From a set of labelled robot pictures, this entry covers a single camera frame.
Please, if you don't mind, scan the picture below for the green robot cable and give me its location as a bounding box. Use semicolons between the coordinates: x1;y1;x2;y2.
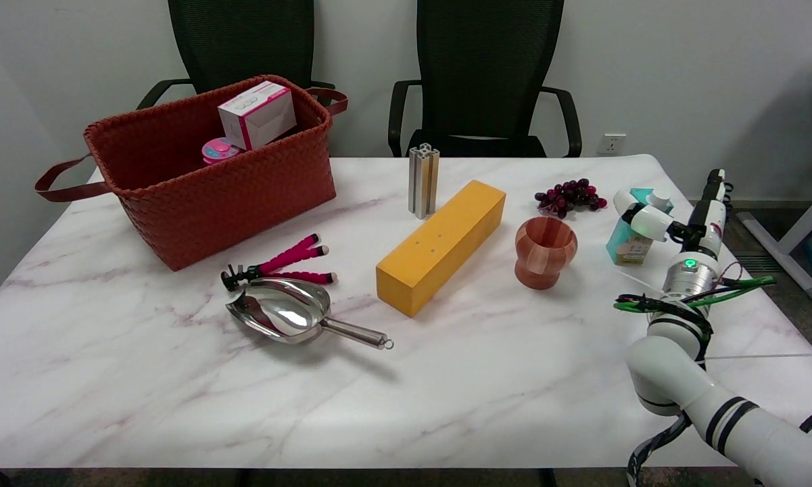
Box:
614;275;777;313

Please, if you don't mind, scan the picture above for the black braided cable bundle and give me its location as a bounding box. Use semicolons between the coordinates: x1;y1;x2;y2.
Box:
614;277;775;487

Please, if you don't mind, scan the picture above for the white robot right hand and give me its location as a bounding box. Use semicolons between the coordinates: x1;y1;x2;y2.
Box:
613;168;734;259

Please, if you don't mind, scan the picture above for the brown wooden vase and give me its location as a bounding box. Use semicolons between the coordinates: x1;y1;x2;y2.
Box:
514;216;579;291

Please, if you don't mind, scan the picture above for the white and pink box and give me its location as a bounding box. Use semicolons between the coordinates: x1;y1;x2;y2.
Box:
217;80;297;151

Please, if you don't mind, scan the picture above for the pink round container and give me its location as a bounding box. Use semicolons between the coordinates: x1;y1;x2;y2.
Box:
201;137;242;166

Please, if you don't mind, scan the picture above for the teal blue drink carton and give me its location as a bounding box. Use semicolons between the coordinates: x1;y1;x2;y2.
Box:
606;187;673;266

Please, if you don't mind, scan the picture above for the white desk frame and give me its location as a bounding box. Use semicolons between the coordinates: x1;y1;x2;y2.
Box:
737;66;812;305

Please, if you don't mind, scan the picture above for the thin white cable tie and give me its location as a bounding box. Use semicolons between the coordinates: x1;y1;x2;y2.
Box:
696;352;812;365

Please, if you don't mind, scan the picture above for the red woven basket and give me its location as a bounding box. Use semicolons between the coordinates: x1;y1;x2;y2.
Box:
34;74;350;272

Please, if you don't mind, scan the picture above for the shiny metal scoop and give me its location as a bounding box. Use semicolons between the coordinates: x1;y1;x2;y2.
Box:
225;277;395;351

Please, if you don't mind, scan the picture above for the black mesh office chair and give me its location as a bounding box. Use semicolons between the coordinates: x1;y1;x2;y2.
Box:
135;0;337;112
387;0;583;159

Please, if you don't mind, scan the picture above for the dark purple grape bunch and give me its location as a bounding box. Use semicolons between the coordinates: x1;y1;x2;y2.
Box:
534;178;608;219

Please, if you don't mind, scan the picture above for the yellow rectangular block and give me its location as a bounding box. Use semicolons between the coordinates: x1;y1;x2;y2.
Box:
376;179;507;318

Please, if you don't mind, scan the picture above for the pink flexible mini tripod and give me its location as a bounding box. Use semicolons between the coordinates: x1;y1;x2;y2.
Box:
220;233;339;293

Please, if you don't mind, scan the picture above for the aluminium extrusion profile piece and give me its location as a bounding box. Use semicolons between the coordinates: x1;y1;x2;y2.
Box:
408;143;441;220

